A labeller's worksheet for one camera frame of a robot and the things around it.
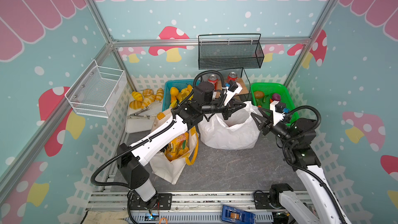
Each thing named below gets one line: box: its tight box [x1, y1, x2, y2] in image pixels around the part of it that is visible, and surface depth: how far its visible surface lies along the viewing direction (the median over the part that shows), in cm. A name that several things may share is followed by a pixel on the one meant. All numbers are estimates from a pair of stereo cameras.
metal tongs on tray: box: [127, 101, 162, 120], surface depth 110 cm
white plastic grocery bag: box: [197, 101, 263, 150], surface depth 80 cm
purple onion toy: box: [272, 92, 281, 102], surface depth 112 cm
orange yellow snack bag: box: [164, 132, 190, 162], surface depth 83 cm
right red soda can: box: [226, 71, 238, 83], surface depth 94 cm
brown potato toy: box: [253, 90, 265, 100], surface depth 115 cm
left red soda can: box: [207, 74, 219, 91], surface depth 93 cm
